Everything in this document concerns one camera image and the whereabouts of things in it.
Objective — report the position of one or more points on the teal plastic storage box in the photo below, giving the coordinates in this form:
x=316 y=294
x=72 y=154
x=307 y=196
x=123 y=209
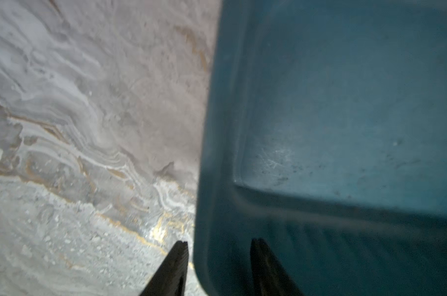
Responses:
x=326 y=135

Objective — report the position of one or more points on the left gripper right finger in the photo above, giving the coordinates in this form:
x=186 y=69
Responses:
x=269 y=277

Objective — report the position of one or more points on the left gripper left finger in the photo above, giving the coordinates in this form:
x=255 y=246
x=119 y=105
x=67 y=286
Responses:
x=171 y=276

